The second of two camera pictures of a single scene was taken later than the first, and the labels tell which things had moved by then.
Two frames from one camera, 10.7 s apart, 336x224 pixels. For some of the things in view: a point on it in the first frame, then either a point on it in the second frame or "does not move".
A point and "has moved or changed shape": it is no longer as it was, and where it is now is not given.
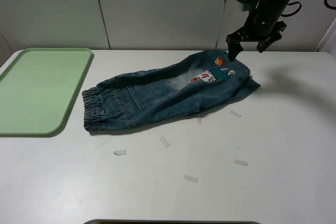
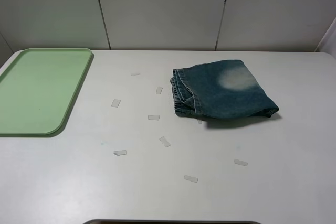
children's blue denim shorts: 150,95 has moved or changed shape
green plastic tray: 38,89 does not move
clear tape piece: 120,152 does not move
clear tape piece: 164,141 does not move
